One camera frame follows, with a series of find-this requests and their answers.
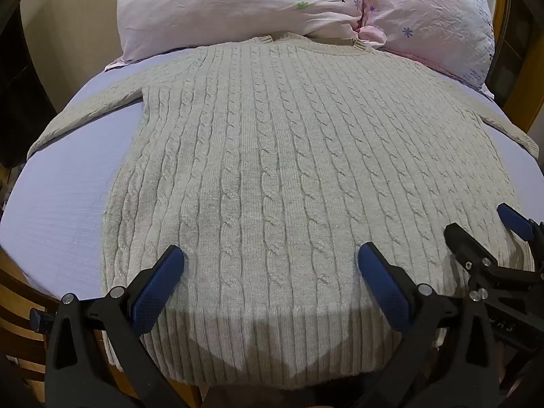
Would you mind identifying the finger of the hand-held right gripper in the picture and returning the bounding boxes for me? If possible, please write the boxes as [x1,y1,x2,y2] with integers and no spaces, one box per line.
[443,223,544,302]
[496,203,544,248]

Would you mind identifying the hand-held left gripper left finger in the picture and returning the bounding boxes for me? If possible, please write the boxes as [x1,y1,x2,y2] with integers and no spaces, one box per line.
[29,244,186,408]

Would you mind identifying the cream cable knit sweater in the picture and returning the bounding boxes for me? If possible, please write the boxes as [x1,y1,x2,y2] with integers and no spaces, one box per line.
[28,32,540,392]

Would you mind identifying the dark cabinet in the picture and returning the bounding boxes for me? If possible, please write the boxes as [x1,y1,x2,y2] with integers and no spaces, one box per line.
[0,0,61,170]

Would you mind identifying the wooden bed frame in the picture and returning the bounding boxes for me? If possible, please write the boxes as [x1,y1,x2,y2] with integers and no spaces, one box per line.
[0,247,200,408]

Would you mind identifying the wooden headboard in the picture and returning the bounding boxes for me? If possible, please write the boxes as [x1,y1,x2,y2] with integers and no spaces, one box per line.
[487,0,544,134]

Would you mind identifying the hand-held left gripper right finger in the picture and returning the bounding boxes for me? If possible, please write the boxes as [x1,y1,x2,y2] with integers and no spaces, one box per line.
[357,242,500,408]

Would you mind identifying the pink floral pillow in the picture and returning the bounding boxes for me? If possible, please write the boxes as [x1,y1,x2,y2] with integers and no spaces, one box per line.
[359,0,497,94]
[104,0,371,72]

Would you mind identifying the lavender bed sheet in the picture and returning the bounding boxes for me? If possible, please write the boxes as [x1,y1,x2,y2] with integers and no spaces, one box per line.
[0,45,544,302]

